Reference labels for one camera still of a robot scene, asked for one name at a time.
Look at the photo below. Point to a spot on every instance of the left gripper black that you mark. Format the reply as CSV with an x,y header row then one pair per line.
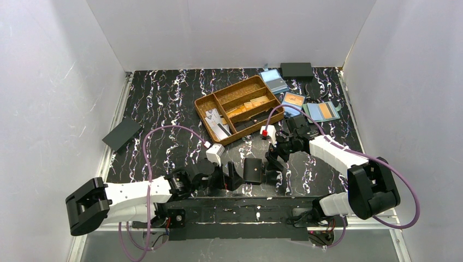
x,y
224,177

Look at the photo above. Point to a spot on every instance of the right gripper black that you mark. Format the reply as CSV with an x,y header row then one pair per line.
x,y
284,146

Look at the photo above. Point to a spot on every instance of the black leather card holder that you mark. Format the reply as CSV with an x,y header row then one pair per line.
x,y
253,171

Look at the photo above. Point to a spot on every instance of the green card wallet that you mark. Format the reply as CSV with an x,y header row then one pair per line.
x,y
322,112

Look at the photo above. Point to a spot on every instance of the dark grey card case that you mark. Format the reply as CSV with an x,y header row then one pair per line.
x,y
122,134

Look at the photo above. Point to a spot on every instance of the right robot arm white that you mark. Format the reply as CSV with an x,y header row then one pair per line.
x,y
371,188

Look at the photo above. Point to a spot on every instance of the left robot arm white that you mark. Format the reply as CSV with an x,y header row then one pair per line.
x,y
136,202

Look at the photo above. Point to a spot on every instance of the black cards in tray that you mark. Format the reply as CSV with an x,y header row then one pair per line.
x,y
242,125

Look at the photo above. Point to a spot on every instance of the white cards in tray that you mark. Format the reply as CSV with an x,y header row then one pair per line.
x,y
218,125

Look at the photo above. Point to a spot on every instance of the tan cards in tray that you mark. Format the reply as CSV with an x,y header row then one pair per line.
x,y
246,106

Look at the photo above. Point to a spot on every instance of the blue card holder orange card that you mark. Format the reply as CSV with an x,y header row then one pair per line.
x,y
294,100

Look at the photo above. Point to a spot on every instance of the light blue card holder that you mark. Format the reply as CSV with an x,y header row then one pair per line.
x,y
274,81

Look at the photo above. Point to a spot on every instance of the brown woven organizer tray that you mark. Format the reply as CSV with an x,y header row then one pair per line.
x,y
232,96

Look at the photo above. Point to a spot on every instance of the black box at back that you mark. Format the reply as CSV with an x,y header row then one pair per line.
x,y
297,70

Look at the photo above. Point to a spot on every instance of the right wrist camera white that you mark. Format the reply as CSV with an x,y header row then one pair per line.
x,y
269,133

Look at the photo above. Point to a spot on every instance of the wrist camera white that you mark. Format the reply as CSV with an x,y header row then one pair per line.
x,y
214,152
269,133

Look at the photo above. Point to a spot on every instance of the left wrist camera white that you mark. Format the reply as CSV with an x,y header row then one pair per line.
x,y
214,152

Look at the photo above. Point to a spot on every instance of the aluminium frame rail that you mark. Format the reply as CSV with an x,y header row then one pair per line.
x,y
90,219

